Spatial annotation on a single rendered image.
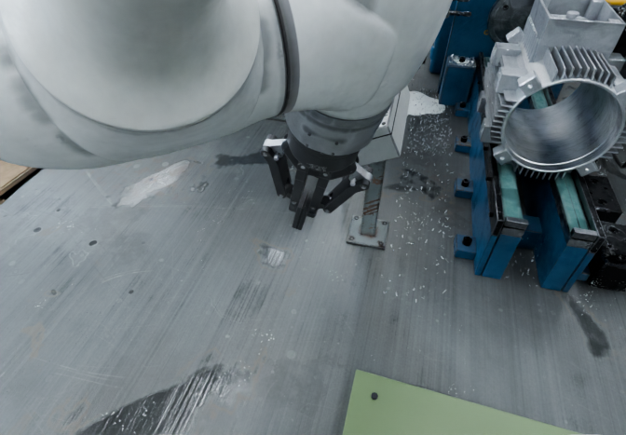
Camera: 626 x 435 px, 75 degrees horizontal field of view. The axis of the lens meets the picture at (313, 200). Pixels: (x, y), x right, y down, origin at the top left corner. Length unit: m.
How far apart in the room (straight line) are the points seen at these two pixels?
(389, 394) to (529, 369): 0.21
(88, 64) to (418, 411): 0.50
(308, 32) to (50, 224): 0.74
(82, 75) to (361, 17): 0.14
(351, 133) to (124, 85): 0.21
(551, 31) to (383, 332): 0.50
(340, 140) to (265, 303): 0.37
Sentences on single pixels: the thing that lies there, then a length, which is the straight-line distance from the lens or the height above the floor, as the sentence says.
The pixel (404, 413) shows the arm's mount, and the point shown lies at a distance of 0.56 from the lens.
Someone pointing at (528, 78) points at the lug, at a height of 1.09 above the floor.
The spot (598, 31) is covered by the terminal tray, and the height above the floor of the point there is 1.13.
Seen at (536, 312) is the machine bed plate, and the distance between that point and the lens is 0.73.
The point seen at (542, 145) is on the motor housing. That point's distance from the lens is 0.81.
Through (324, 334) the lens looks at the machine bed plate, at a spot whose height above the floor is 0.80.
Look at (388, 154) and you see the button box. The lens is 0.53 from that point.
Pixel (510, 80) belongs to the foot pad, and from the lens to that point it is 0.70.
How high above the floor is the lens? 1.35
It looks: 42 degrees down
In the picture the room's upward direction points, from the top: straight up
